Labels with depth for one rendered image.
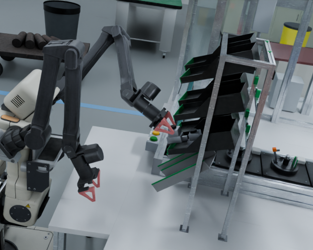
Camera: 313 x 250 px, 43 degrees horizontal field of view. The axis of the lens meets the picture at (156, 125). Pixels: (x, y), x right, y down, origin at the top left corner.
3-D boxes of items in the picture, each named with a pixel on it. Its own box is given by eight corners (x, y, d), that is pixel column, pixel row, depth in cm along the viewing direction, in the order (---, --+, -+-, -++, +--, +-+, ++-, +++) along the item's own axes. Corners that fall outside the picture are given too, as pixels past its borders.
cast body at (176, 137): (167, 144, 166) (163, 129, 163) (170, 139, 169) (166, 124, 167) (186, 142, 162) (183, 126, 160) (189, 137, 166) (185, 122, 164)
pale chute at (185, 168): (157, 192, 173) (151, 184, 172) (166, 177, 184) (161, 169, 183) (209, 168, 159) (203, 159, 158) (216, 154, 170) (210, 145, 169)
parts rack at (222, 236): (179, 230, 172) (217, 55, 135) (188, 183, 204) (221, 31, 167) (227, 242, 170) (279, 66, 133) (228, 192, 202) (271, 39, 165)
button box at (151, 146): (144, 150, 219) (146, 141, 216) (151, 133, 237) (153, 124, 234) (157, 153, 218) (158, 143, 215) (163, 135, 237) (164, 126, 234)
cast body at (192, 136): (188, 148, 163) (184, 133, 161) (190, 143, 167) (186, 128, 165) (208, 145, 160) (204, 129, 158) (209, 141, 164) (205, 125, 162)
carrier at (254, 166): (214, 167, 204) (219, 147, 198) (216, 145, 225) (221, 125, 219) (261, 177, 202) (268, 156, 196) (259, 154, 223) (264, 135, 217)
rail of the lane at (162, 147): (150, 173, 207) (153, 156, 202) (174, 106, 285) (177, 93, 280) (161, 176, 206) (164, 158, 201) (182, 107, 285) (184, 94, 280)
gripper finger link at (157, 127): (181, 123, 165) (163, 109, 165) (177, 130, 159) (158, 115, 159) (172, 134, 168) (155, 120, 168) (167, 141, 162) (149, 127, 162)
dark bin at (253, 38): (185, 71, 162) (181, 53, 160) (194, 62, 173) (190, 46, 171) (254, 58, 150) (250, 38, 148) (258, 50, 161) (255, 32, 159)
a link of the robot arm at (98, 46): (117, 31, 201) (106, 18, 193) (133, 38, 192) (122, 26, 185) (61, 100, 196) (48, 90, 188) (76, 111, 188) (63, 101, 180)
